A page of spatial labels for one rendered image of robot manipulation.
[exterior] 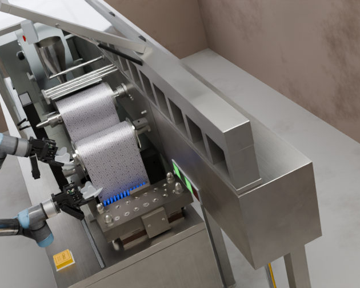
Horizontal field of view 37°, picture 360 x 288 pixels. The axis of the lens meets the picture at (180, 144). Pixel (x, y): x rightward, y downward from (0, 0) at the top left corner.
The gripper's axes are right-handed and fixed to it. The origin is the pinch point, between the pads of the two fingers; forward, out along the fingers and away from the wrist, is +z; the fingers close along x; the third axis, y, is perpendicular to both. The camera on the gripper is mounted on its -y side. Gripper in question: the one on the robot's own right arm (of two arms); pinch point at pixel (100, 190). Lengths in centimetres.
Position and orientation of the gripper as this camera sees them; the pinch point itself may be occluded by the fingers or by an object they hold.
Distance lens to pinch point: 236.3
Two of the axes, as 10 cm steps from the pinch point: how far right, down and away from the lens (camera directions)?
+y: -2.4, -8.1, -5.3
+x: -3.8, -4.2, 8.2
